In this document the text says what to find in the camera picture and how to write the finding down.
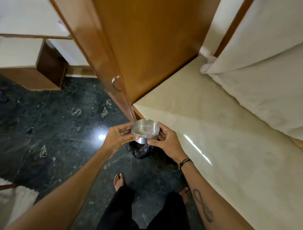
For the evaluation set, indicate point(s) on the person's left hand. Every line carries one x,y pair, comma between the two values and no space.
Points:
113,139

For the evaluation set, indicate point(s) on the person's right hand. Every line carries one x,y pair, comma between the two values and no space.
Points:
171,147

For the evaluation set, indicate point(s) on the person's left thumb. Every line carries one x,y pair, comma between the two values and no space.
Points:
131,138

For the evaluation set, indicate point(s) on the person's right thumb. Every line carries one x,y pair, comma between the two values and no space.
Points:
155,142

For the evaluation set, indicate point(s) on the round steel ashtray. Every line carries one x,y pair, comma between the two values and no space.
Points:
144,129

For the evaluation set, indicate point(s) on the person's right forearm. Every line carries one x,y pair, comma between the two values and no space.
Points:
213,201

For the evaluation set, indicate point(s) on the person's left forearm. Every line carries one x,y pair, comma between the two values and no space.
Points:
66,192

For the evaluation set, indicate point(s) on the small bin with black bag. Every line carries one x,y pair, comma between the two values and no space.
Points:
139,151

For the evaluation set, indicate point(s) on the person's left foot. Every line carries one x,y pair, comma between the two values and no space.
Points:
118,181

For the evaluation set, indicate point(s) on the person's foot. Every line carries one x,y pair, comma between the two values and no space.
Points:
118,181
185,194

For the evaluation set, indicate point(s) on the person's right foot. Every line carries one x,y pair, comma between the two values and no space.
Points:
185,194

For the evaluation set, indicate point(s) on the person's black trousers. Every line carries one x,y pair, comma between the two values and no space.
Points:
142,213

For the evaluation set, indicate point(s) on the brown wooden wardrobe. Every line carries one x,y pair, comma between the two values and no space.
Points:
146,47

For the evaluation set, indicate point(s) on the white pillow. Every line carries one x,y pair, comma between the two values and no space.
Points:
267,94
260,30

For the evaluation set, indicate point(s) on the wooden bench with white cushion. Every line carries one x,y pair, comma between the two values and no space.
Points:
26,61

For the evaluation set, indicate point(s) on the white cloth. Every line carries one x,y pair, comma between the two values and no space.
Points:
16,201

